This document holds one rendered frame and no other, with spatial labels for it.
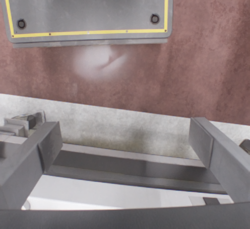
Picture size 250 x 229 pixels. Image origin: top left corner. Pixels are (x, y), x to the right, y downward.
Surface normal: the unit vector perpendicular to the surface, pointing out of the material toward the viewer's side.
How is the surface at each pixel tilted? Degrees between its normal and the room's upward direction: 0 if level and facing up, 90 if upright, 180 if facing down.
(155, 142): 0
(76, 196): 90
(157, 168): 0
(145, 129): 0
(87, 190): 90
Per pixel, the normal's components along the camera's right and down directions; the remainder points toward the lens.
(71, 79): 0.01, 0.30
